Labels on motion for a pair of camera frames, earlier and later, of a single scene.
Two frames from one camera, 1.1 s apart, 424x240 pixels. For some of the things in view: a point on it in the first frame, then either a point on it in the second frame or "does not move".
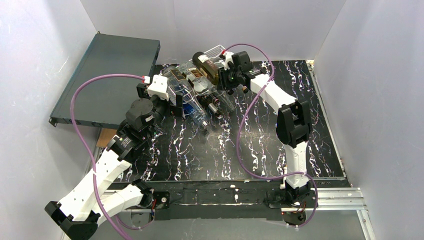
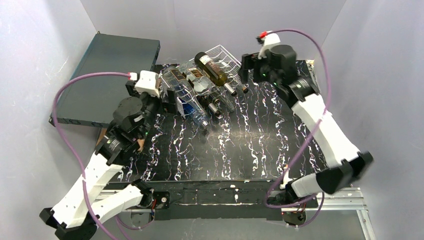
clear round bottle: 179,83 does not move
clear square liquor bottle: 200,83 does not move
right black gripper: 224,78 to 247,62
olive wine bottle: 202,61 does not move
